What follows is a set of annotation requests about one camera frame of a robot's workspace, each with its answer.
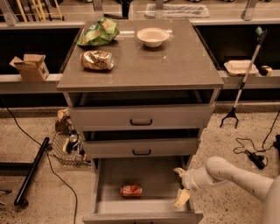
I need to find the clear plastic tray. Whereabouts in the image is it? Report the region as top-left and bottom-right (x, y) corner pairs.
(144, 3), (210, 18)

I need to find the yellow tape measure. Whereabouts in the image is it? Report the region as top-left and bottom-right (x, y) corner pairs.
(259, 66), (272, 76)

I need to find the small cardboard box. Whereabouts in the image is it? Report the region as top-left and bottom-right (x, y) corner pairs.
(10, 54), (49, 82)

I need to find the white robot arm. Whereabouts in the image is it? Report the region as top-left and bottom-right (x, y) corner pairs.
(173, 157), (280, 224)

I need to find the black power adapter with cord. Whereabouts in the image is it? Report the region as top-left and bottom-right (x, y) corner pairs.
(233, 112), (280, 170)

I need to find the green chip bag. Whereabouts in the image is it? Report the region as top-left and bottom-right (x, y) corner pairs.
(77, 17), (120, 46)

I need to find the red coke can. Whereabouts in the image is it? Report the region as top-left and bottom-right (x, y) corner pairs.
(120, 185), (143, 197)

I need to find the grabber reacher tool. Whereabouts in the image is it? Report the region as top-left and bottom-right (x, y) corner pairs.
(220, 26), (267, 128)

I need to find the black floor cable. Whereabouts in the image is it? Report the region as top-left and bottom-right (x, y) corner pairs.
(0, 95), (79, 224)

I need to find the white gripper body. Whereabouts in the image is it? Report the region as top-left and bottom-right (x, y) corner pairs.
(181, 168), (207, 192)

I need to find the wire basket with items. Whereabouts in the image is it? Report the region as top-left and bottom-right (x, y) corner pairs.
(51, 129), (91, 166)

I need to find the grey drawer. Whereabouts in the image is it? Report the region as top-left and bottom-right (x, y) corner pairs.
(82, 157), (203, 224)
(69, 105), (214, 131)
(83, 138), (200, 158)

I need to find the white takeout tray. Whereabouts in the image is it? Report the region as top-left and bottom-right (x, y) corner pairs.
(224, 59), (251, 76)

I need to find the grey top drawer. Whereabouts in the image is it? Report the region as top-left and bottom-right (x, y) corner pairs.
(69, 105), (214, 131)

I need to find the grey bottom drawer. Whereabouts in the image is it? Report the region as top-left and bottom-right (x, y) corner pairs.
(82, 157), (203, 224)

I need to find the black metal leg bar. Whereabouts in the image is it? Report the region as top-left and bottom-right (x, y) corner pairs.
(14, 137), (50, 207)

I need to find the white paper bowl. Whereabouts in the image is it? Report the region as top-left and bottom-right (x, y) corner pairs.
(137, 28), (169, 48)

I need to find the grey drawer cabinet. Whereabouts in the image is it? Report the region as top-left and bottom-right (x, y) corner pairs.
(57, 18), (225, 224)

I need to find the brown paper bag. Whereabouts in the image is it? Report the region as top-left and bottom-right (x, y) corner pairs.
(55, 108), (71, 134)

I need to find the grey middle drawer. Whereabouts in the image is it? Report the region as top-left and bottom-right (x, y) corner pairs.
(83, 138), (200, 158)

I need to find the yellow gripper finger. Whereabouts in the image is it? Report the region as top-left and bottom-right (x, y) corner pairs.
(174, 189), (191, 208)
(173, 167), (186, 178)

